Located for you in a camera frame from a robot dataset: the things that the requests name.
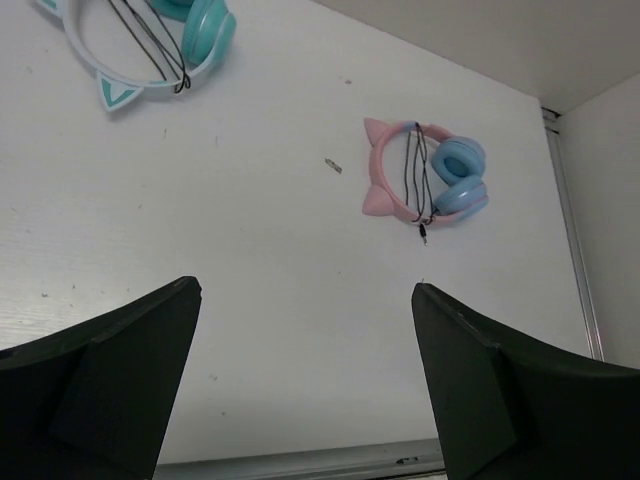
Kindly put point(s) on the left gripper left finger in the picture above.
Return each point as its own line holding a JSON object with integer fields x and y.
{"x": 93, "y": 401}

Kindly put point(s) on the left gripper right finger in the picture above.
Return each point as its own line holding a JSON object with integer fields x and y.
{"x": 509, "y": 406}

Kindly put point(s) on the pink blue cat headphones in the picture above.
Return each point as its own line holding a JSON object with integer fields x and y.
{"x": 460, "y": 162}

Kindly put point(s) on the teal cat ear headphones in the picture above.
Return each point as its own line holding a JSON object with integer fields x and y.
{"x": 185, "y": 41}

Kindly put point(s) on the front aluminium rail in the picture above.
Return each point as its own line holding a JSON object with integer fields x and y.
{"x": 400, "y": 460}

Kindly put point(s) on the aluminium rail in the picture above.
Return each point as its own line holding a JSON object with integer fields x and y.
{"x": 400, "y": 460}
{"x": 551, "y": 125}

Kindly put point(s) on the right side aluminium rail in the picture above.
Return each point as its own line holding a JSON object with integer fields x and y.
{"x": 551, "y": 125}

